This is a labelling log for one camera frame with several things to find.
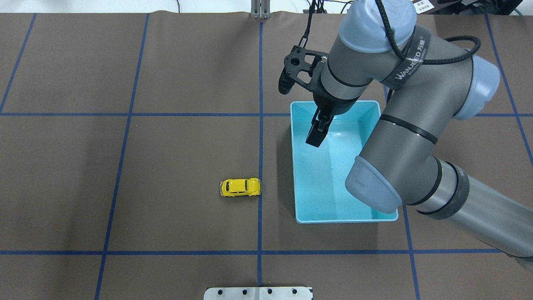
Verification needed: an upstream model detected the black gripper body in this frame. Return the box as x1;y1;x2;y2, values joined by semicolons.
313;62;362;116

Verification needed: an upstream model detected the yellow beetle toy car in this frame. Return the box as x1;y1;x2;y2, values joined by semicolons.
219;178;262;197

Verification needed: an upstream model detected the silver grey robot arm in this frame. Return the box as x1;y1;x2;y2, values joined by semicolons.
306;0;532;271

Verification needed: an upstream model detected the teal plastic bin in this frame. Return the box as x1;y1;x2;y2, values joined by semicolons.
291;100;399;224

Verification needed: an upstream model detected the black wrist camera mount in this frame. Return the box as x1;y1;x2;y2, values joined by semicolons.
278;45;328;96

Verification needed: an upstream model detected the aluminium frame post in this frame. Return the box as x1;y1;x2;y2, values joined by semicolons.
251;0;271;19

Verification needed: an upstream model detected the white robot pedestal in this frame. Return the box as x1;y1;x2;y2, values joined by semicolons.
203;286;314;300

